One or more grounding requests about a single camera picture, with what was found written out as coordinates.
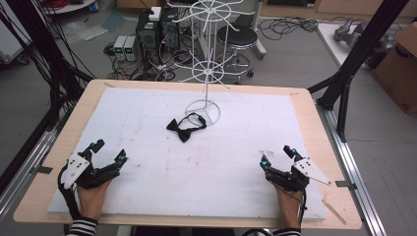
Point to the brown cardboard box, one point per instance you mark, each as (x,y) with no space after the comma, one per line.
(398,72)

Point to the person's left hand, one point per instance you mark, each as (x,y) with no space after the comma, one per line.
(91,200)

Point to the white box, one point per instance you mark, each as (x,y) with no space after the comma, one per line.
(155,13)

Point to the thin wooden stick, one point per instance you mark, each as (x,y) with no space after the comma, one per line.
(333,212)

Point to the black round stool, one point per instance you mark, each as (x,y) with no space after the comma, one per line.
(237,37)

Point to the grey machine part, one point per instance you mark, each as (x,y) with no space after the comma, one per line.
(352,31)

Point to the clear plastic sheet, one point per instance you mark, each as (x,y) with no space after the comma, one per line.
(85,31)

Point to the white round table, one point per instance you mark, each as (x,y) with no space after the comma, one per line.
(70,6)

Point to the person's right hand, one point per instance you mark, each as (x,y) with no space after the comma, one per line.
(291,206)

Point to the grey bench power supply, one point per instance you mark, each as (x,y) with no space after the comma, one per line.
(119,47)
(131,48)

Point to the black tape strip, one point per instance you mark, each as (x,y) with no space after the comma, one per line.
(345,185)
(44,169)

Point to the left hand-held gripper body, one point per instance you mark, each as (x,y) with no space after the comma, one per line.
(78,165)

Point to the black metal frame stand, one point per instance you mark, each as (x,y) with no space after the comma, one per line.
(39,49)
(360,52)

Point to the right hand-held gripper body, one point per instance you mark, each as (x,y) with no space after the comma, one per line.
(295,177)

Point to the black bow tie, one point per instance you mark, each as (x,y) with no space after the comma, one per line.
(183,132)

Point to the aluminium rail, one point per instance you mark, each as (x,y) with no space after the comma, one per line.
(26,164)
(350,157)

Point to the black computer tower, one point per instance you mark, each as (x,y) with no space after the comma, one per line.
(169,34)
(147,32)

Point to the white foam mat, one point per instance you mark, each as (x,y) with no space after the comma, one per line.
(213,164)

